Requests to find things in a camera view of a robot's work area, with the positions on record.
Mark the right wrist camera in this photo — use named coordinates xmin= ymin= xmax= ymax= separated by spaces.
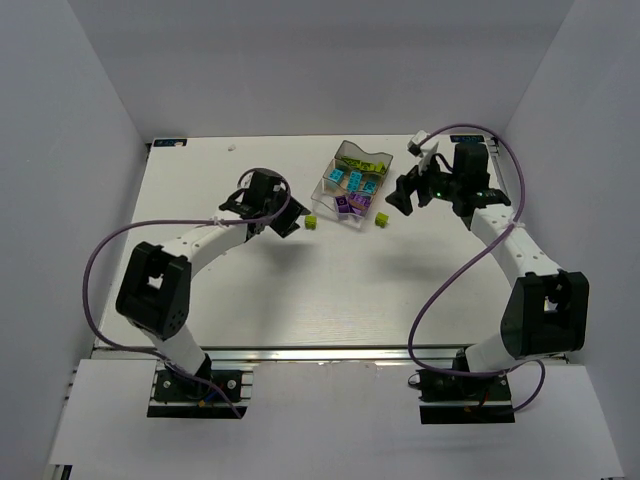
xmin=407 ymin=130 xmax=439 ymax=174

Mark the purple 2x4 lego plate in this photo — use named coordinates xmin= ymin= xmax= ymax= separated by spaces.
xmin=349 ymin=192 xmax=371 ymax=210

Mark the green 2x4 lego brick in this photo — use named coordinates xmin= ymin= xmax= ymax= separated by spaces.
xmin=341 ymin=157 xmax=362 ymax=168

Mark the right corner blue label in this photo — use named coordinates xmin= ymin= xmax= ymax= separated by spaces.
xmin=449 ymin=134 xmax=485 ymax=143

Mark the green small lego brick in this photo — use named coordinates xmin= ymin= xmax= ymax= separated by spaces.
xmin=304 ymin=215 xmax=317 ymax=230

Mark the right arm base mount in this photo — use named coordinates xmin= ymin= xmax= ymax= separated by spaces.
xmin=407 ymin=369 xmax=515 ymax=425

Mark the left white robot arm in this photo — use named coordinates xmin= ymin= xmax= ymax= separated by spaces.
xmin=115 ymin=168 xmax=310 ymax=389

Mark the clear plastic container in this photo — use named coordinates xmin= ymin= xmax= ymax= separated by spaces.
xmin=311 ymin=179 xmax=375 ymax=230

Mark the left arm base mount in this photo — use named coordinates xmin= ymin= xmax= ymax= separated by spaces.
xmin=147 ymin=364 xmax=253 ymax=420

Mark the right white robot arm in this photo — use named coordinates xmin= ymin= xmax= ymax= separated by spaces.
xmin=386 ymin=140 xmax=590 ymax=378

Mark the small teal lego brick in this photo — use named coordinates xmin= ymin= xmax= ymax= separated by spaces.
xmin=363 ymin=182 xmax=376 ymax=194

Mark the corner blue label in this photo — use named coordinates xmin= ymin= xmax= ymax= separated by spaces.
xmin=152 ymin=138 xmax=187 ymax=148
xmin=449 ymin=134 xmax=485 ymax=143

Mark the left corner blue label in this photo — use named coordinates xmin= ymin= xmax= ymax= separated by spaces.
xmin=152 ymin=138 xmax=187 ymax=148

